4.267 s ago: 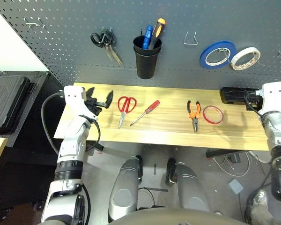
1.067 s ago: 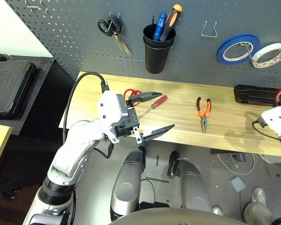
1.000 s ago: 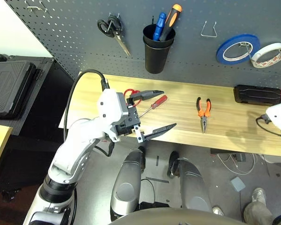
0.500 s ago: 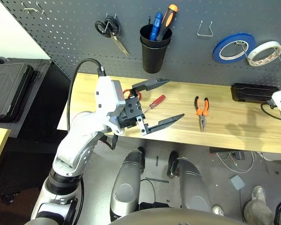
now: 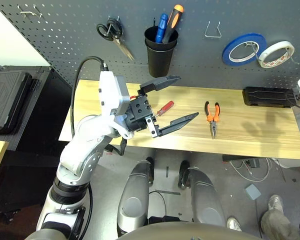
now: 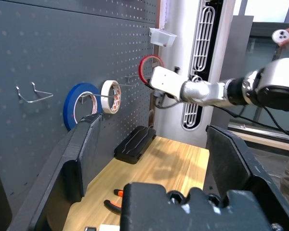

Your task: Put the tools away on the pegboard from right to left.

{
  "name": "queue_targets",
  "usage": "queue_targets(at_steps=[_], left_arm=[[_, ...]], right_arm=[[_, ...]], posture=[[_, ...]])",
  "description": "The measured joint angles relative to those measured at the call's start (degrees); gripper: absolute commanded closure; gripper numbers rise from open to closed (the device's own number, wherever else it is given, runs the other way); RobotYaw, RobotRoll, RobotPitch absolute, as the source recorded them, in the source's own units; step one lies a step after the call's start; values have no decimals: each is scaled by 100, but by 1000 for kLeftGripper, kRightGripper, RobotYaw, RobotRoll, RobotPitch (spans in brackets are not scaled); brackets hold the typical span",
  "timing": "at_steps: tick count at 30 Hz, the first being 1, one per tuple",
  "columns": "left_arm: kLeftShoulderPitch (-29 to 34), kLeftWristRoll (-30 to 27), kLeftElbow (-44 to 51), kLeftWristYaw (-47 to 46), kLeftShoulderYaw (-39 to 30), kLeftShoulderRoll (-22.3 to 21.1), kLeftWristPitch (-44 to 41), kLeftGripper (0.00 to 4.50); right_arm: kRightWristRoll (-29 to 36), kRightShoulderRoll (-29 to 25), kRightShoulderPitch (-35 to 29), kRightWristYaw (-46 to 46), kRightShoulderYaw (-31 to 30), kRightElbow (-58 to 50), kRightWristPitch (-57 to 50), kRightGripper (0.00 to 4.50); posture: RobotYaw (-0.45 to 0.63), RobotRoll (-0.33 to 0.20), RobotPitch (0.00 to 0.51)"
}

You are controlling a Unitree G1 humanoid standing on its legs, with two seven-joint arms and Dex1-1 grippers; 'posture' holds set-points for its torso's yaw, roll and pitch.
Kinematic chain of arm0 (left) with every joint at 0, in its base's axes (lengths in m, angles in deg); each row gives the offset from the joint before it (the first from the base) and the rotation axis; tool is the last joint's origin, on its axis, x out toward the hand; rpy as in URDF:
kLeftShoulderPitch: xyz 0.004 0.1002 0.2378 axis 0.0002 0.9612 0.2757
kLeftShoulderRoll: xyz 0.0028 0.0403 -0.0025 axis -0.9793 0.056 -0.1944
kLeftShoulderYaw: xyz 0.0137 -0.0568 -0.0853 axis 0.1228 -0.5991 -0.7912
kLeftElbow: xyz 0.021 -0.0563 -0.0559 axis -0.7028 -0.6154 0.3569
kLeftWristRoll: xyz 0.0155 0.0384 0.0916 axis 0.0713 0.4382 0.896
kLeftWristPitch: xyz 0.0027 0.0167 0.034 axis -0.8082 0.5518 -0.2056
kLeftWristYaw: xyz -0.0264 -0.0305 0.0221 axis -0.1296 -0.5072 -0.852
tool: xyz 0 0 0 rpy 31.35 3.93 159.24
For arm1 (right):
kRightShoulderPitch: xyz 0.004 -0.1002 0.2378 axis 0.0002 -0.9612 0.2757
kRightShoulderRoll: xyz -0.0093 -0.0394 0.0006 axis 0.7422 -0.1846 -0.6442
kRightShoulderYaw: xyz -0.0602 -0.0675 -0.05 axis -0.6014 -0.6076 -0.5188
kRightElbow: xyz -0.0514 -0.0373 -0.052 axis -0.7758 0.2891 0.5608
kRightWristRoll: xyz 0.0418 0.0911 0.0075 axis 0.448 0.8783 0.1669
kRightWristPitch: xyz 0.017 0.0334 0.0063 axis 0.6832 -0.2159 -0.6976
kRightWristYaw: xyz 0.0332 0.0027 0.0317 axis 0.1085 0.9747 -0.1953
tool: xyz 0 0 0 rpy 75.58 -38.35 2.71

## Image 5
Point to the silver left robot leg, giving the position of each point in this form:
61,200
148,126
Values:
132,200

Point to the black power adapter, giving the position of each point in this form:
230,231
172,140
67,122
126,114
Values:
253,163

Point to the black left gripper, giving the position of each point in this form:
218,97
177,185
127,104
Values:
138,112

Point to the double metal peg hook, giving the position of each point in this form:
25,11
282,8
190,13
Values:
27,13

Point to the silver right robot leg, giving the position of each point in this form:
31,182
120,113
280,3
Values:
205,197

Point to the white tape roll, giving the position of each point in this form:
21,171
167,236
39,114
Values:
277,45

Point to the grey worn sneaker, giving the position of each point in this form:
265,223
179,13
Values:
275,202
233,223

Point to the black plastic tool cup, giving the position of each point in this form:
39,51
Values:
160,62

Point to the large black ribbed case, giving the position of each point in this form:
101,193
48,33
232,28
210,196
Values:
7,100

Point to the dark grey metal pegboard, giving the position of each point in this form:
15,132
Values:
65,37

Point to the grey robot torso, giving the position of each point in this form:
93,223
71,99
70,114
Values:
185,232

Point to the blue tape roll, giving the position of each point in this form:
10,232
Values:
226,53

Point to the black equipment cart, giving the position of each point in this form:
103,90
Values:
27,162

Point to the metal tape peg hook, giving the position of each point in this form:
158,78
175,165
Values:
252,47
291,57

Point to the small black ribbed case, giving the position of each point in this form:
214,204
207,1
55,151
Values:
265,96

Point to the small grey box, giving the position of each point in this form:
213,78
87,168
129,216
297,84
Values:
253,192

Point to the black table foot bar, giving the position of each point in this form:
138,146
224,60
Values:
237,158

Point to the silver robot leg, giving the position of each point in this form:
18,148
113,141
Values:
132,200
205,197

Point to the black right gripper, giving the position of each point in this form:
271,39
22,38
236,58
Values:
297,93

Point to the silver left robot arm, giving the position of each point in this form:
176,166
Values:
90,140

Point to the olive trouser leg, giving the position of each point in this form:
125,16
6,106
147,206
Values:
277,225

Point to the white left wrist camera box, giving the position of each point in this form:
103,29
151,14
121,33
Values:
107,90

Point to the orange black needle-nose pliers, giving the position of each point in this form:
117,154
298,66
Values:
213,128

